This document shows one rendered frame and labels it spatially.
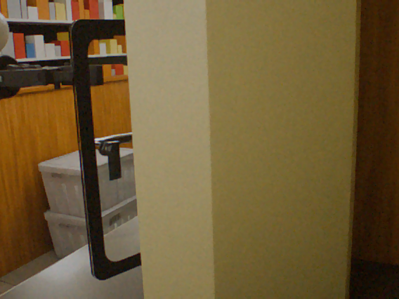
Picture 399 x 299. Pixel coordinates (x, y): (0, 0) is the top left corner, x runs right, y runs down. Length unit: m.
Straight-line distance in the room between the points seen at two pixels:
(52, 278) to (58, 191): 2.12
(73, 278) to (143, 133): 0.40
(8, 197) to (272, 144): 2.58
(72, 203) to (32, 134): 0.53
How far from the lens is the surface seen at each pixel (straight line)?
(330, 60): 0.59
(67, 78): 0.71
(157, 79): 0.55
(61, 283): 0.87
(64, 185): 2.94
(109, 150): 0.67
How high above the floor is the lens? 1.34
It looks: 12 degrees down
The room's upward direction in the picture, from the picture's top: 2 degrees counter-clockwise
